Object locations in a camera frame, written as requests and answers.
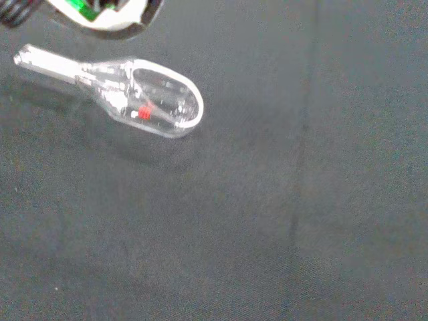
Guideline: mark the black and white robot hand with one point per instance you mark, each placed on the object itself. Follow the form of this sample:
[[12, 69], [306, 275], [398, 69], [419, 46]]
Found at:
[[110, 23]]

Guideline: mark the clear glass weighing funnel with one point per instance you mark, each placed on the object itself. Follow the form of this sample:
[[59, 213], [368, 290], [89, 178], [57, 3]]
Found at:
[[113, 90]]

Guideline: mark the black bench cloth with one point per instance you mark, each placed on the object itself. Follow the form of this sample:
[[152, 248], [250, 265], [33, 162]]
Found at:
[[254, 207]]

